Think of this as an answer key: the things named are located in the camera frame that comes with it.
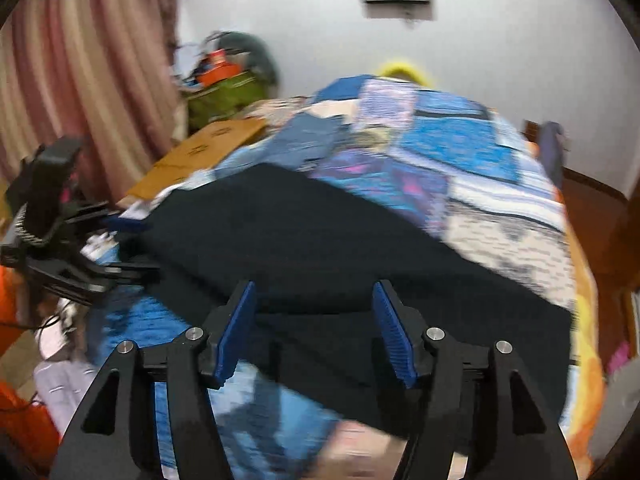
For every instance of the green patterned box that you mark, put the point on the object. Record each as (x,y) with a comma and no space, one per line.
(220,100)

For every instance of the white crumpled paper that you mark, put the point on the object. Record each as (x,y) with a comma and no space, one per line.
(65,390)

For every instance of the flat cardboard box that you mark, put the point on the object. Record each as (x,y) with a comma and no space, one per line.
(200,152)

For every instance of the orange patterned bed sheet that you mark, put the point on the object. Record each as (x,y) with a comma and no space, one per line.
(585,360)

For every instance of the orange cloth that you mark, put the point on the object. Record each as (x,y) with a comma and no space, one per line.
(20,410)

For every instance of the black pants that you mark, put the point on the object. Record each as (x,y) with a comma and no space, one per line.
(325,240)

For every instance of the striped brown curtain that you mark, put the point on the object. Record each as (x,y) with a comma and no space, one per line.
(75,60)

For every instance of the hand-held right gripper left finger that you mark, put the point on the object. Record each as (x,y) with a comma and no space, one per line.
(234,332)

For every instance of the blue patchwork blanket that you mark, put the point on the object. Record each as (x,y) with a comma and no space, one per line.
(440,150)

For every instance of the orange box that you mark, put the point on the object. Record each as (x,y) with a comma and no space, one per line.
(217,72)

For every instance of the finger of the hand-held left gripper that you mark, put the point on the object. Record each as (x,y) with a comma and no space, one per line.
(127,223)
(130,272)

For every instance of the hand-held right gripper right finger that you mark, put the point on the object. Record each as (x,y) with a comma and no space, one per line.
(392,335)

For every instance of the grey backpack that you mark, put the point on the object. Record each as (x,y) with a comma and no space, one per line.
(550,150)

